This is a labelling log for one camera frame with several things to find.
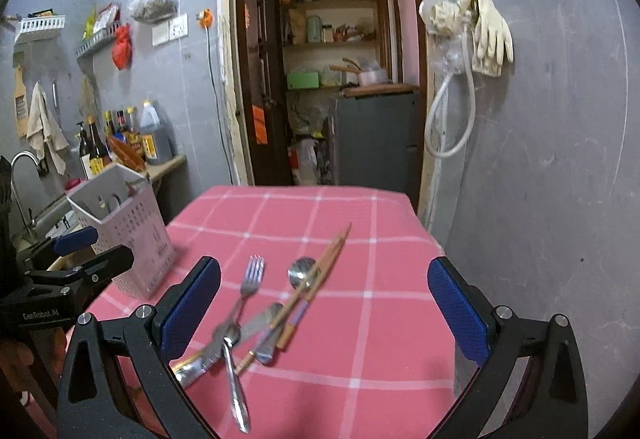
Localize dark sauce bottle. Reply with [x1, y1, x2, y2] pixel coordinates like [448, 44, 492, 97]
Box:
[87, 116, 112, 176]

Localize green box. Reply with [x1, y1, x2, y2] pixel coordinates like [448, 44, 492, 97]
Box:
[286, 72, 320, 90]

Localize white wall switch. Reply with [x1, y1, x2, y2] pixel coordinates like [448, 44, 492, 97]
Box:
[151, 14, 189, 47]

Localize clear plastic bag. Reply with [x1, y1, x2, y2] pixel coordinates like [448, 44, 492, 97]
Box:
[419, 0, 475, 76]

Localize white hose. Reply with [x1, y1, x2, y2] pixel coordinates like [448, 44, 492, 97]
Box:
[423, 25, 478, 160]

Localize red hanging bag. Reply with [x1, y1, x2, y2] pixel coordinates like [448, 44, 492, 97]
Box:
[112, 24, 132, 70]

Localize white perforated utensil basket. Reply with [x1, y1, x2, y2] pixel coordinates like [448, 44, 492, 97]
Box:
[66, 164, 176, 299]

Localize wooden chopstick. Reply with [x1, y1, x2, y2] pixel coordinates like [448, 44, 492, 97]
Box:
[233, 222, 353, 376]
[277, 225, 352, 351]

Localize steel faucet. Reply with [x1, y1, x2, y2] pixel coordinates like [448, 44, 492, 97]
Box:
[11, 150, 46, 243]

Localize steel table knife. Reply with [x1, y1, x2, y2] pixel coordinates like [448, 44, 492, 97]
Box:
[171, 300, 286, 389]

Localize pink checked tablecloth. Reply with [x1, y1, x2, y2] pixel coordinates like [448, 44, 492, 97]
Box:
[64, 183, 459, 439]

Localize dark grey cabinet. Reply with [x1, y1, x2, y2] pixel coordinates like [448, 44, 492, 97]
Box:
[329, 91, 422, 207]

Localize wooden shelf unit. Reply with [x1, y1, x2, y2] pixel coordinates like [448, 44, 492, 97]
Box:
[280, 0, 392, 88]

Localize gold handled utensil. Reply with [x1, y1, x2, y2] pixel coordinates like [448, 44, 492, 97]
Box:
[171, 349, 204, 372]

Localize orange wall hook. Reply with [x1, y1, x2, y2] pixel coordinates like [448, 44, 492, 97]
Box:
[196, 9, 214, 29]

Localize white wall rack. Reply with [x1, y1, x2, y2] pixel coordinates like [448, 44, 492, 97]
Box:
[14, 15, 66, 44]

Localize steel fork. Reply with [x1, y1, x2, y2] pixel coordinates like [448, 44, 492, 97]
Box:
[212, 255, 266, 351]

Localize cream rubber gloves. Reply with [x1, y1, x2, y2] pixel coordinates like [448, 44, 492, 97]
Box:
[429, 0, 516, 79]

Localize pink pot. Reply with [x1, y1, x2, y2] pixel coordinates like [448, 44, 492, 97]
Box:
[358, 68, 390, 87]

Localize round steel spoon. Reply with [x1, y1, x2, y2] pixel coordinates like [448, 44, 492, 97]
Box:
[255, 257, 316, 365]

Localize dark wooden door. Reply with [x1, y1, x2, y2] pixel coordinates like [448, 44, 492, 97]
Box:
[238, 0, 293, 186]

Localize oval steel spoon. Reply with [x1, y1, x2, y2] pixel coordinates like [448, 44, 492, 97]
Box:
[221, 324, 250, 433]

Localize beige hanging towel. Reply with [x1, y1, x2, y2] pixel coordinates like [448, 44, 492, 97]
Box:
[26, 81, 70, 176]

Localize large soy sauce jug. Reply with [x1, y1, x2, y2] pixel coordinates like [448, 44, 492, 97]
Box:
[140, 100, 174, 166]

